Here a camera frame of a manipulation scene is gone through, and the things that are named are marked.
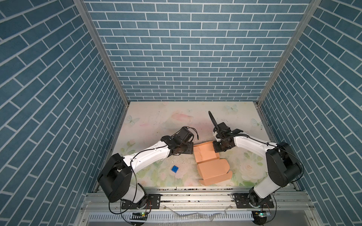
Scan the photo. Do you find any pink cardboard paper box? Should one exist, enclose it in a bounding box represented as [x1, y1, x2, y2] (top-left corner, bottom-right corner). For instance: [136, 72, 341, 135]
[193, 141, 233, 186]

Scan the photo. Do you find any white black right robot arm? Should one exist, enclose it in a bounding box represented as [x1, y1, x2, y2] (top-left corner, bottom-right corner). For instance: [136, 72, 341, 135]
[212, 120, 304, 206]

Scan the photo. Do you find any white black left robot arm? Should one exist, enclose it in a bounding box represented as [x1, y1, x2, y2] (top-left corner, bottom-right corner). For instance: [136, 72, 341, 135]
[97, 126, 195, 207]

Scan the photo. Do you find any small blue cube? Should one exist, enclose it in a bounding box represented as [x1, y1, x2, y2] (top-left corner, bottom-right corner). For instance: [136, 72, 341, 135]
[171, 165, 179, 173]

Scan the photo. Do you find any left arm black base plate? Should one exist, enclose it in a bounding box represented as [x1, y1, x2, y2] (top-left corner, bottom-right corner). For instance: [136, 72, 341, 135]
[121, 194, 161, 210]

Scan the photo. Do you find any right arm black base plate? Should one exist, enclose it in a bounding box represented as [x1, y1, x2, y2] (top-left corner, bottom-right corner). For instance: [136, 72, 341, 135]
[231, 193, 274, 209]

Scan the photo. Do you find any white ventilated cable duct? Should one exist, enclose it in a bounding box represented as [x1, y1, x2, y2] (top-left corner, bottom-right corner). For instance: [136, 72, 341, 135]
[88, 211, 254, 223]

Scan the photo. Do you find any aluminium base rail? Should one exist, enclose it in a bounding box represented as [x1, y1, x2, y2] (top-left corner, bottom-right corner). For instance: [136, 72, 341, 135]
[75, 186, 322, 226]

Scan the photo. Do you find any aluminium corner frame post left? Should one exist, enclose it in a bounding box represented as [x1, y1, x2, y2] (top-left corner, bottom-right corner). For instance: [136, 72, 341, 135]
[73, 0, 130, 106]

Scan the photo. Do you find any aluminium corner frame post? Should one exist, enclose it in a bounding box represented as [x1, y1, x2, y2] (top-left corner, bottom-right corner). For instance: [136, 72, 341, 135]
[73, 0, 130, 106]
[255, 0, 323, 106]

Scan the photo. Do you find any aluminium corner frame post right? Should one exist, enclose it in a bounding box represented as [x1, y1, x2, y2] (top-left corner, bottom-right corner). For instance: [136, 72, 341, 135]
[255, 0, 323, 106]

